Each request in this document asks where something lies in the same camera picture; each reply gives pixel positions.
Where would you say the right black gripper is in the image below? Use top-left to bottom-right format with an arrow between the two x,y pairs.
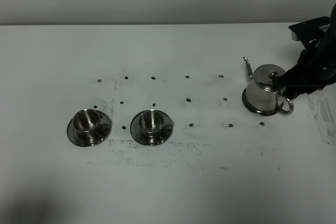
278,31 -> 335,100

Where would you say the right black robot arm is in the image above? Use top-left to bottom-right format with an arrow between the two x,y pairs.
276,8 -> 335,99

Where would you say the teapot stainless steel saucer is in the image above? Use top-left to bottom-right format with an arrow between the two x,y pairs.
242,88 -> 284,116

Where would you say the right stainless steel saucer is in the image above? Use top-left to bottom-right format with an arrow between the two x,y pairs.
130,110 -> 173,146

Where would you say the right stainless steel teacup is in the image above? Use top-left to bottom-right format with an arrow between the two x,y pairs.
138,110 -> 172,137

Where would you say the stainless steel teacup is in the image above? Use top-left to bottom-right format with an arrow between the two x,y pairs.
72,109 -> 111,138
138,110 -> 172,137

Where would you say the left stainless steel saucer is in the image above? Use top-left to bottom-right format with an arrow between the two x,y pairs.
67,114 -> 112,147

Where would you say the left stainless steel teacup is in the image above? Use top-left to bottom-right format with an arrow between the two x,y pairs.
72,109 -> 111,138

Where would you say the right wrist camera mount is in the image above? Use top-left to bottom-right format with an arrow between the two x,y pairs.
289,16 -> 330,48

